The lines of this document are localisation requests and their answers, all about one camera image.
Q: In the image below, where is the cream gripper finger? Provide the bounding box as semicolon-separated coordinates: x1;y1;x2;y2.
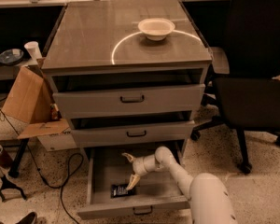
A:
122;152;135;163
126;174;141;190

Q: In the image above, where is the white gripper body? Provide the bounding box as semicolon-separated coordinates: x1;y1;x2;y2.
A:
133;155;156;176

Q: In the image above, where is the dark blue rxbar wrapper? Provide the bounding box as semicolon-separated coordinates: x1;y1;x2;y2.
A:
111;184;135;198

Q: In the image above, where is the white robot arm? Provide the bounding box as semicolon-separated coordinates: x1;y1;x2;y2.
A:
123;147;238;224

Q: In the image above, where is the bottom grey drawer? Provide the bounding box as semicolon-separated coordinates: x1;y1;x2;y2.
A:
77;143;189;219

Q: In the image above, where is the grey drawer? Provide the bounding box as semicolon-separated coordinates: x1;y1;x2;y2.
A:
71;121;194;147
53;84;204;119
77;143;189;219

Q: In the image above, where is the middle grey drawer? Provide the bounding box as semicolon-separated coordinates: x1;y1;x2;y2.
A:
71;121;194;147

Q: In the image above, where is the top grey drawer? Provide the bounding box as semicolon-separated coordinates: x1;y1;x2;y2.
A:
53;84;204;119

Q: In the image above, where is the grey drawer cabinet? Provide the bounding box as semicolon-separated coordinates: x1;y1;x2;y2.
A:
42;0;211;150

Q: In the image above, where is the small bottle in box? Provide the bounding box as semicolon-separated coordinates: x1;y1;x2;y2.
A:
50;104;60;120

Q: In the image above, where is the dark shoe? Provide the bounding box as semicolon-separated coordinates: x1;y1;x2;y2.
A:
16;212;37;224

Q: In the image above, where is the brown cardboard box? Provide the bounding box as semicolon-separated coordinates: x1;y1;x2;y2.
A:
2;65;77;151

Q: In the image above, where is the black table leg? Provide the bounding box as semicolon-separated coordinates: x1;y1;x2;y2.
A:
8;138;29;178

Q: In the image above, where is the black office chair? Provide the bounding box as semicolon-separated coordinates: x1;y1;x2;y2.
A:
190;0;280;174

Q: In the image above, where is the black stand foot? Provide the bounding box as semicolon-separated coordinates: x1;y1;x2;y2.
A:
0;168;27;202

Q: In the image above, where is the white paper bowl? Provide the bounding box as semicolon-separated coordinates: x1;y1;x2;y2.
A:
138;18;175;41

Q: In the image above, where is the brown round container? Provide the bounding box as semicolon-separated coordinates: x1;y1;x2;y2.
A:
0;145;13;169

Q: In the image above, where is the white paper cup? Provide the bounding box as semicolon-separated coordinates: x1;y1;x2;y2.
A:
24;41;42;60

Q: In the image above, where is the dark blue plate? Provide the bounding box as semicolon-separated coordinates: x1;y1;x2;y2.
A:
0;49;24;66

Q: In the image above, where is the black floor cable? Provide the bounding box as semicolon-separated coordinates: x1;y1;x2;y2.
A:
0;95;85;224

